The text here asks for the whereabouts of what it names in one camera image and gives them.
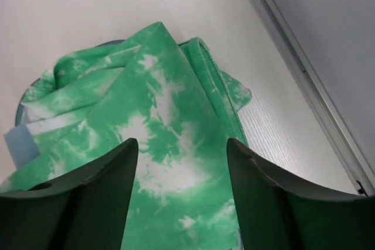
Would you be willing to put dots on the green tie-dye trousers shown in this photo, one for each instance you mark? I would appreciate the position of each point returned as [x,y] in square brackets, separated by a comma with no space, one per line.
[180,107]

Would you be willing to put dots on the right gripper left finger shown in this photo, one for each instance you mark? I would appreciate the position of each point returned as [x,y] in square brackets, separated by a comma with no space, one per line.
[85,208]

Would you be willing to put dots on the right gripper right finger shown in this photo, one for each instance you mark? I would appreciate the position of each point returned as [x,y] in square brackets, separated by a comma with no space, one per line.
[277,209]

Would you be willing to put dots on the blue plastic tray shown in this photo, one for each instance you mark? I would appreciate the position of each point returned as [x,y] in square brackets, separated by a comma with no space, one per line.
[20,112]

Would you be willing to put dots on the light blue folded cloth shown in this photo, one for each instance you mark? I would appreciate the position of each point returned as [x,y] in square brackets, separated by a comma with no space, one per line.
[21,145]

